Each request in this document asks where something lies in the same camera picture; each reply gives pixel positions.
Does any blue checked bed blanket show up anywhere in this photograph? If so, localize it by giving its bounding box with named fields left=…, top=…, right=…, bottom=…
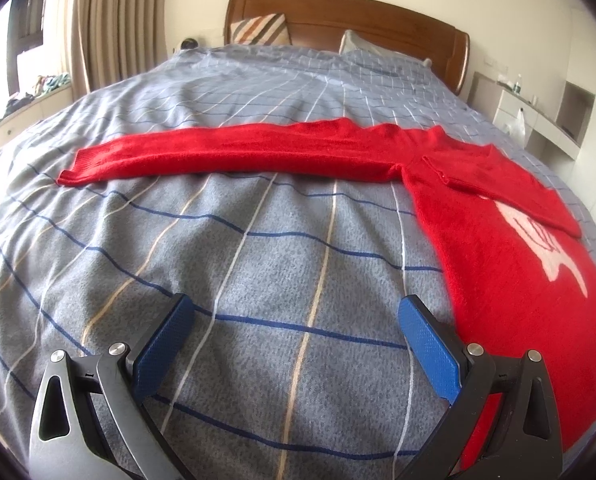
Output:
left=0, top=42, right=596, bottom=480

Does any wooden headboard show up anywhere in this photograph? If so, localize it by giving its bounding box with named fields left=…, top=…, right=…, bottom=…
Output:
left=224, top=0, right=471, bottom=96

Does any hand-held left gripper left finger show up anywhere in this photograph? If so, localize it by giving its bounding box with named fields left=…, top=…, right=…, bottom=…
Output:
left=28, top=292, right=196, bottom=480

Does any pile of clothes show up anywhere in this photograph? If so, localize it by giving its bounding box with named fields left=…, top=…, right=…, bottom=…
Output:
left=5, top=72, right=72, bottom=111

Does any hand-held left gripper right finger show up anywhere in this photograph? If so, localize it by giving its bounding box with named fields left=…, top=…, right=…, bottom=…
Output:
left=398, top=295, right=564, bottom=480

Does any white desk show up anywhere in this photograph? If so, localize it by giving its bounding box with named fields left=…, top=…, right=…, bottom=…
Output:
left=470, top=71, right=596, bottom=161

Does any red knit sweater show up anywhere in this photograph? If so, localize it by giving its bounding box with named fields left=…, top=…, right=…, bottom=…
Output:
left=57, top=117, right=596, bottom=461

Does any white plastic bag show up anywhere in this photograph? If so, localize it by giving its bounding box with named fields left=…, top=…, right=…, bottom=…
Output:
left=508, top=107, right=529, bottom=139

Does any beige curtain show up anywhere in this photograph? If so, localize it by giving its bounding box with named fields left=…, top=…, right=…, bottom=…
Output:
left=53, top=0, right=171, bottom=96

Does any window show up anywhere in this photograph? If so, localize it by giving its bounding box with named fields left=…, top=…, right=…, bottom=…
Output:
left=0, top=0, right=54, bottom=126

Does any striped cushion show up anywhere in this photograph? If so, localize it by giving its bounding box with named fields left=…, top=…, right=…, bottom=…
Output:
left=230, top=12, right=293, bottom=47

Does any white window bench cabinet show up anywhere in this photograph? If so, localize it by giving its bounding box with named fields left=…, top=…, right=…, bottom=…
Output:
left=0, top=85, right=76, bottom=157

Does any blue checked pillow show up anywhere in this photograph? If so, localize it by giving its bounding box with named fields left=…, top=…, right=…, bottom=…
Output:
left=339, top=30, right=433, bottom=70

